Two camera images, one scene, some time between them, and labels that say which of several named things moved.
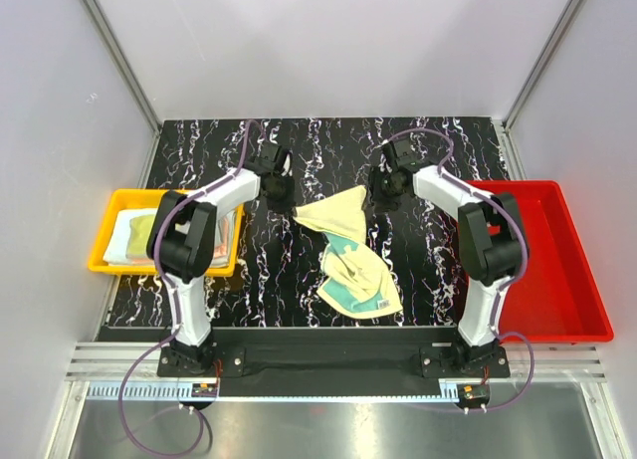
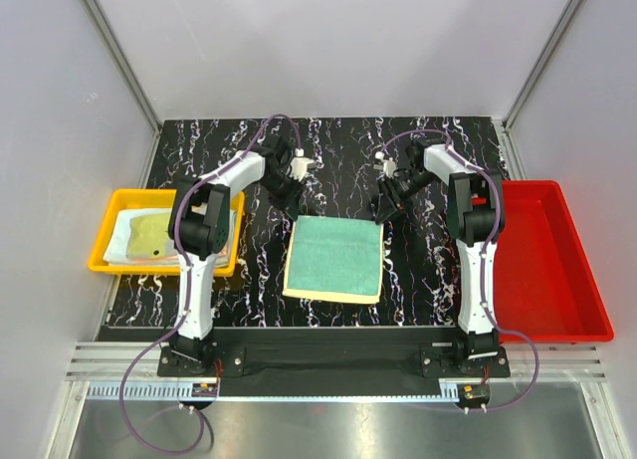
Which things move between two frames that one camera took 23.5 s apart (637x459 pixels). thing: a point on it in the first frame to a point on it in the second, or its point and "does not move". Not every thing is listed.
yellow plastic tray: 123,198 does not move
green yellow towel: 355,282 to 335,258
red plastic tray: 556,299 does not move
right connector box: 476,392 does not move
